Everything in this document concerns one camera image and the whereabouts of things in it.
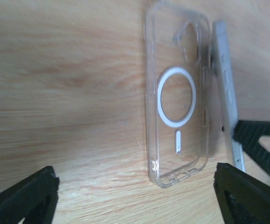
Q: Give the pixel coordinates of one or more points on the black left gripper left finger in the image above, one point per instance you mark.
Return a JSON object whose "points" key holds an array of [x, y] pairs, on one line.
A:
{"points": [[32, 200]]}

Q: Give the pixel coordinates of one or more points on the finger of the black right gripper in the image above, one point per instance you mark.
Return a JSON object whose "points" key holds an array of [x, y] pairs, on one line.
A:
{"points": [[248, 133]]}

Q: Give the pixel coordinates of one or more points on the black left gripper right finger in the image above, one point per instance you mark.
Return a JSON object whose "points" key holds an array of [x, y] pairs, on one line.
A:
{"points": [[242, 198]]}

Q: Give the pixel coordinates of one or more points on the white-edged black phone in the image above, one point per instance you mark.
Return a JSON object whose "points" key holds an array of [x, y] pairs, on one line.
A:
{"points": [[222, 68]]}

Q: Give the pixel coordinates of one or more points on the clear magsafe phone case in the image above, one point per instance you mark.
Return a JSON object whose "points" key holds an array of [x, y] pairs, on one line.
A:
{"points": [[177, 49]]}

